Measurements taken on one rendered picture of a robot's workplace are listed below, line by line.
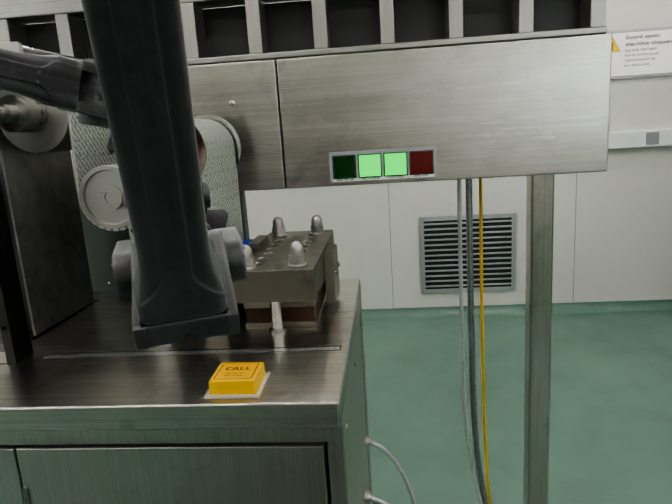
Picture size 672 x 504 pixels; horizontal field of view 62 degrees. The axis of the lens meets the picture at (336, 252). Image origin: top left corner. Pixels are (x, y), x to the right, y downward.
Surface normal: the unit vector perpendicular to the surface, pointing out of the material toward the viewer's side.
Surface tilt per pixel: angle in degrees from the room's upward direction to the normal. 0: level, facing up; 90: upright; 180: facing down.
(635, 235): 90
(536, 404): 90
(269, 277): 90
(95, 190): 90
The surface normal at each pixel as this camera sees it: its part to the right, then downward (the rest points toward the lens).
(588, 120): -0.09, 0.22
